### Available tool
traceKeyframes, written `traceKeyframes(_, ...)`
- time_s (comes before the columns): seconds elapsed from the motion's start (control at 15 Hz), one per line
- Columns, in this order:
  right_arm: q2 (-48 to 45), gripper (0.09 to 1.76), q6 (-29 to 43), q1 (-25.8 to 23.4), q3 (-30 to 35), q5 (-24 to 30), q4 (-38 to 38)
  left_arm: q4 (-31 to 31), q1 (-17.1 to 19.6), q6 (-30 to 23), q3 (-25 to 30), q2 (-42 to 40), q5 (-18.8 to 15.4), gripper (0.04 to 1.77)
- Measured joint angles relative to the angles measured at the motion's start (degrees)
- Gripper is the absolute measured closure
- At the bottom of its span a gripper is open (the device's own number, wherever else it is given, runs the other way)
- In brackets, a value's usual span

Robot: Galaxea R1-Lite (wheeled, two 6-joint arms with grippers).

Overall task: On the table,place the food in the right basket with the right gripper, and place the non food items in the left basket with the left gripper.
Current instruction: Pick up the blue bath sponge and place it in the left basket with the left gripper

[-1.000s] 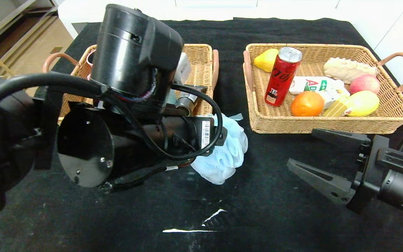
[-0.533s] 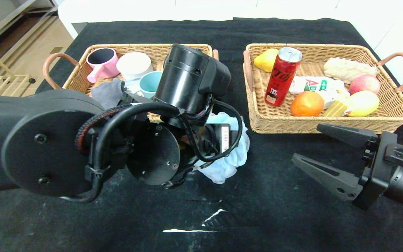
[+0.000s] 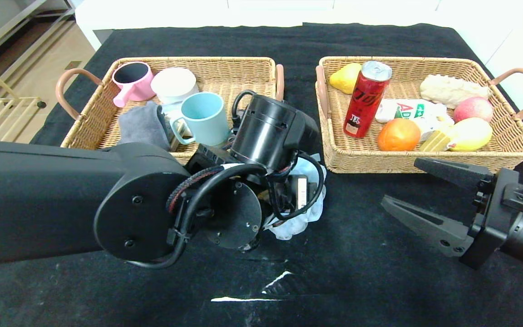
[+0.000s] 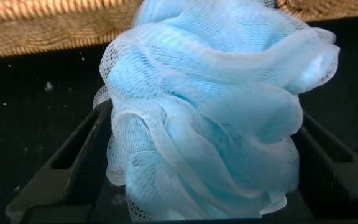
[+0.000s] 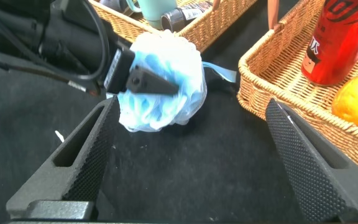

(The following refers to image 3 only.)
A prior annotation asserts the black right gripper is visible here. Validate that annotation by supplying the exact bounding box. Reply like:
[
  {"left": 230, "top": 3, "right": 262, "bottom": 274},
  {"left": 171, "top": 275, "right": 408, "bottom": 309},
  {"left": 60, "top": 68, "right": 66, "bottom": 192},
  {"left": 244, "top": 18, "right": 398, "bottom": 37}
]
[{"left": 380, "top": 157, "right": 523, "bottom": 277}]

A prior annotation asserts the small yellow drink carton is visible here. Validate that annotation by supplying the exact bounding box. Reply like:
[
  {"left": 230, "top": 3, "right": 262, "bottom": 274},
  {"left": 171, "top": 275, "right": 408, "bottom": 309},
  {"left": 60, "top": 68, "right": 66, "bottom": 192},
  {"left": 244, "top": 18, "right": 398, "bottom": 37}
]
[{"left": 418, "top": 124, "right": 454, "bottom": 153}]

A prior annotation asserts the striped bread loaf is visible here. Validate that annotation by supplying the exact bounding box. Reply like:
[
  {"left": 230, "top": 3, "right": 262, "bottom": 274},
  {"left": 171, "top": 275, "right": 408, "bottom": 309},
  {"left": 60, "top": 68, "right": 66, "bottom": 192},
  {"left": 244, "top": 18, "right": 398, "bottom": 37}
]
[{"left": 419, "top": 74, "right": 492, "bottom": 109}]

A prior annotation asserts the red soda can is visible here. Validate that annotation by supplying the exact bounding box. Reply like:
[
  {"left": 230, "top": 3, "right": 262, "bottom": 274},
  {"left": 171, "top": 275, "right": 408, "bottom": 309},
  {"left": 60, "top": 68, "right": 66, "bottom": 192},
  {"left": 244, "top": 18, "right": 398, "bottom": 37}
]
[{"left": 343, "top": 61, "right": 393, "bottom": 139}]

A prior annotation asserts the light blue bath loofah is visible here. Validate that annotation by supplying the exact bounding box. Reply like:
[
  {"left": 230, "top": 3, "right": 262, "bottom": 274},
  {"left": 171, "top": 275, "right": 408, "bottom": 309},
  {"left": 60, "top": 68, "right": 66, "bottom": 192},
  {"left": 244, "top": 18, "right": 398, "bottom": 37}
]
[{"left": 265, "top": 154, "right": 327, "bottom": 241}]

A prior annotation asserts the gold printed card box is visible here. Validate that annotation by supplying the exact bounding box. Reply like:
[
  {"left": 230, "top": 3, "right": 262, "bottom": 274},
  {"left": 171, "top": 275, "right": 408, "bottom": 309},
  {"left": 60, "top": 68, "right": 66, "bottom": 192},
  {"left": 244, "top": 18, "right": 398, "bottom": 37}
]
[{"left": 169, "top": 128, "right": 183, "bottom": 153}]

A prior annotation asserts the grey cloth towel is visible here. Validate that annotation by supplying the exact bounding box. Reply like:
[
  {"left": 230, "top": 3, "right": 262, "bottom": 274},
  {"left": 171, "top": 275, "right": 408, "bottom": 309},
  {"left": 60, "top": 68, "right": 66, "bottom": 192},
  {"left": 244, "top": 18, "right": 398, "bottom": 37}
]
[{"left": 117, "top": 100, "right": 172, "bottom": 151}]

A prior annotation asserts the woven wicker basket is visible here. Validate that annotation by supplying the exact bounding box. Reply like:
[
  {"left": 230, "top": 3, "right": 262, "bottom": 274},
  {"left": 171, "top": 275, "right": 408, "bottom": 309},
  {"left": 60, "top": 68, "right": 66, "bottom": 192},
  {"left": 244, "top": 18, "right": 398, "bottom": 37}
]
[
  {"left": 56, "top": 56, "right": 285, "bottom": 165},
  {"left": 315, "top": 56, "right": 523, "bottom": 174}
]

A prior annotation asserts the yellow lemon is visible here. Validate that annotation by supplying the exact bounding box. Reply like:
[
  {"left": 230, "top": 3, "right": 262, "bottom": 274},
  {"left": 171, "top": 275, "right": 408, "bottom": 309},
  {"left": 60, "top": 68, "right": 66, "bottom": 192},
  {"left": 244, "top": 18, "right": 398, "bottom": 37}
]
[{"left": 448, "top": 118, "right": 493, "bottom": 152}]

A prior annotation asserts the white yellow snack carton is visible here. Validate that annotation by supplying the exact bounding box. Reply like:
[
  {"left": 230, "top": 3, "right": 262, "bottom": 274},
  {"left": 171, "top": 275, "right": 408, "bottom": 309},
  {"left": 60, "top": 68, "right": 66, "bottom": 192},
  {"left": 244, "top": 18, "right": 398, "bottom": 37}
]
[{"left": 411, "top": 114, "right": 455, "bottom": 141}]

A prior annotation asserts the orange fruit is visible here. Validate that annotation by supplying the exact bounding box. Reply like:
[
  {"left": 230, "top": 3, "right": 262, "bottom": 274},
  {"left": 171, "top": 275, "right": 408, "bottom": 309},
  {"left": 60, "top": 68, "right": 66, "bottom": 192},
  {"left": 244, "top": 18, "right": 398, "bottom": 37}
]
[{"left": 377, "top": 119, "right": 421, "bottom": 152}]

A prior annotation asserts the red peach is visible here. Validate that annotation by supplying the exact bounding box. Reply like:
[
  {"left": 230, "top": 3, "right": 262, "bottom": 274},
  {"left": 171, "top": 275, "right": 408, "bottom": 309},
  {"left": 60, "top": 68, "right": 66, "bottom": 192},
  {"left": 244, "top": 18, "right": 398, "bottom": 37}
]
[{"left": 453, "top": 97, "right": 494, "bottom": 124}]

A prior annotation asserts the white AD drink bottle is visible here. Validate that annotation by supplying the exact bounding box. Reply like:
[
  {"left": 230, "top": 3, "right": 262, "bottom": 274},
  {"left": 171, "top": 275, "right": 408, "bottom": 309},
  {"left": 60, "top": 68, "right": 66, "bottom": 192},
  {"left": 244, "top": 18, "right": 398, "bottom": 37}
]
[{"left": 376, "top": 99, "right": 447, "bottom": 124}]

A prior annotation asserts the yellow pear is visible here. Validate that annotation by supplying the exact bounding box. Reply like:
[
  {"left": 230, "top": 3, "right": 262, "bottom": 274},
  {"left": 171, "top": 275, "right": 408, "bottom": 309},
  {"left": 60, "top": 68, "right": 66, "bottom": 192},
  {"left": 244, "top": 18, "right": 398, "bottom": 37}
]
[{"left": 329, "top": 63, "right": 362, "bottom": 95}]

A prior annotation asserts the black tablecloth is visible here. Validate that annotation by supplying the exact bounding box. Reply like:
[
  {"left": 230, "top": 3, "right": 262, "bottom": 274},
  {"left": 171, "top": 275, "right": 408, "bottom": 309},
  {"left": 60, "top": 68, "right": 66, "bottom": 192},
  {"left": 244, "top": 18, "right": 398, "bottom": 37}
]
[{"left": 0, "top": 23, "right": 523, "bottom": 327}]

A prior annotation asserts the teal mug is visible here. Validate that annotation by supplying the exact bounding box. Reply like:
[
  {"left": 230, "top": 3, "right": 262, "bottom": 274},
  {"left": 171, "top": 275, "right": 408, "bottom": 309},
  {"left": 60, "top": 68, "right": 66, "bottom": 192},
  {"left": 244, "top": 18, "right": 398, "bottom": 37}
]
[{"left": 169, "top": 92, "right": 231, "bottom": 147}]

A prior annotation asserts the white round ceramic jar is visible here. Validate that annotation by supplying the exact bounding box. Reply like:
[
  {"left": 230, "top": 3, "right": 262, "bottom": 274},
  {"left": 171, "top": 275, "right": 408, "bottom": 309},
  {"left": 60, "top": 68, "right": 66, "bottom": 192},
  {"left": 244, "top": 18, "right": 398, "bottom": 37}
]
[{"left": 150, "top": 67, "right": 199, "bottom": 106}]

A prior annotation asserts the pink plastic cup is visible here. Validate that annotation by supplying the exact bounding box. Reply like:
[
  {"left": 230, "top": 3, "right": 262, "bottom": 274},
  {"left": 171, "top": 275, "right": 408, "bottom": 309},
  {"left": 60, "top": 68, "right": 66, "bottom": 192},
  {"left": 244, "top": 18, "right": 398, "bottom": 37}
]
[{"left": 112, "top": 61, "right": 156, "bottom": 108}]

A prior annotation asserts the white side bench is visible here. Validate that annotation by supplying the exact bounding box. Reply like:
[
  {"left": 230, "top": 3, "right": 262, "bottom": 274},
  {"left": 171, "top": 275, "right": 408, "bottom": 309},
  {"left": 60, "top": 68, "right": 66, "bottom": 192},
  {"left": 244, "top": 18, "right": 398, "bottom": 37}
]
[{"left": 74, "top": 0, "right": 128, "bottom": 52}]

